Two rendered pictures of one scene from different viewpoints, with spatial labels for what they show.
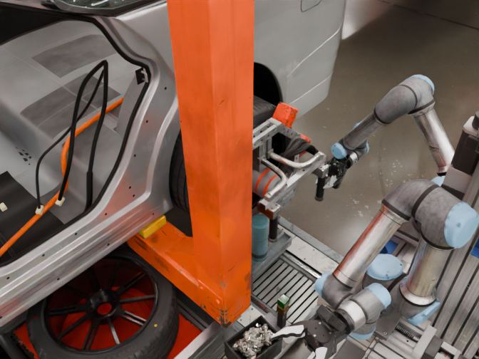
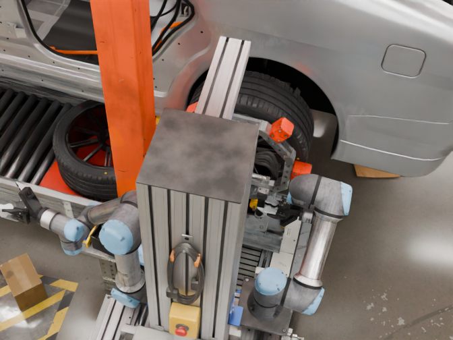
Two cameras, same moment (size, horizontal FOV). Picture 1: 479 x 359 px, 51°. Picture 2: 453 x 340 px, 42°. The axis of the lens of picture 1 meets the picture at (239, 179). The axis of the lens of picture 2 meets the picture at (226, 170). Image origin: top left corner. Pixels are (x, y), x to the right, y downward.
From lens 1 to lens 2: 191 cm
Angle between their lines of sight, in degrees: 39
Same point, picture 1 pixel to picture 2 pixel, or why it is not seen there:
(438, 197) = (123, 209)
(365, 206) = (383, 307)
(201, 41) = not seen: outside the picture
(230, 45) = (107, 9)
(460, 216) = (108, 227)
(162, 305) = not seen: hidden behind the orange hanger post
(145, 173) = (170, 79)
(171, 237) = not seen: hidden behind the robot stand
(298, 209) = (337, 247)
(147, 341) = (90, 174)
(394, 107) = (294, 185)
